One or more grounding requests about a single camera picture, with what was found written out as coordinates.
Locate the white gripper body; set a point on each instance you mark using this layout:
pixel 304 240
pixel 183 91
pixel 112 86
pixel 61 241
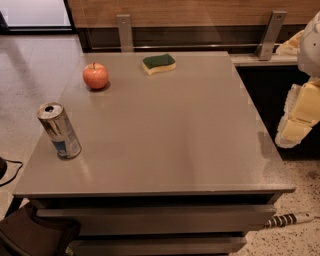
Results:
pixel 310 50

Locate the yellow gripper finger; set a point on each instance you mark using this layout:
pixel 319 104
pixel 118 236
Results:
pixel 301 114
pixel 290 47

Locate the silver blue redbull can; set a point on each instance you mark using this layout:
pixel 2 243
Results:
pixel 56 123

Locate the green yellow sponge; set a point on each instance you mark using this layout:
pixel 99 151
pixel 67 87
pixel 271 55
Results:
pixel 158 64

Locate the lower grey drawer front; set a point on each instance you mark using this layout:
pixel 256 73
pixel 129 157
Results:
pixel 159 247

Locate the grey drawer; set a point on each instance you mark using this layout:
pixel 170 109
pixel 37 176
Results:
pixel 165 220
pixel 159 247

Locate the upper grey drawer front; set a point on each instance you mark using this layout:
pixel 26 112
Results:
pixel 165 220

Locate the red apple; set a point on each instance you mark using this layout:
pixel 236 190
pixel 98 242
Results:
pixel 95 76

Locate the dark brown bag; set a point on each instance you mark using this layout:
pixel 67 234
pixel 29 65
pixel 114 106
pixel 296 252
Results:
pixel 23 233

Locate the right metal wall bracket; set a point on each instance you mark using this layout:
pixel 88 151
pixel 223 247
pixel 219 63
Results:
pixel 265 48

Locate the metal wall bracket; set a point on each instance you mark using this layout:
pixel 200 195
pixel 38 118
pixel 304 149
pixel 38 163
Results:
pixel 265 48
pixel 125 32

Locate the black white striped handle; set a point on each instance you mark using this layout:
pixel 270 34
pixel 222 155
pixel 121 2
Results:
pixel 289 219

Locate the left metal wall bracket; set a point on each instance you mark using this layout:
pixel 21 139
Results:
pixel 125 32

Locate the horizontal metal rail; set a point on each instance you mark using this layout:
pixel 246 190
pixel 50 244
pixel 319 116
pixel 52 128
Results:
pixel 209 47

